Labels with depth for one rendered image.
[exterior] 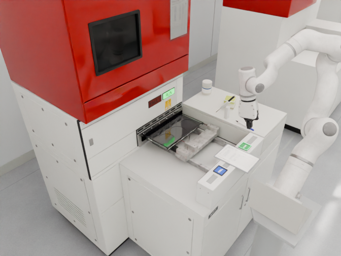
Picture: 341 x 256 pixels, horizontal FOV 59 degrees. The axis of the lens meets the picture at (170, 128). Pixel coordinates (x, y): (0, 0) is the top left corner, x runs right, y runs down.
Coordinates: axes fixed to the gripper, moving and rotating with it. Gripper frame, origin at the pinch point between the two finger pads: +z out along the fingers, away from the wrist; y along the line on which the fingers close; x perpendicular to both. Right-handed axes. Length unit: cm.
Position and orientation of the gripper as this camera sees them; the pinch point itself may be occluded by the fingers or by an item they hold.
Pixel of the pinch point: (249, 124)
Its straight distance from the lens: 168.7
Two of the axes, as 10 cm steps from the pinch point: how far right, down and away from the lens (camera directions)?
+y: 7.5, 1.9, -6.4
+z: 1.6, 8.8, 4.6
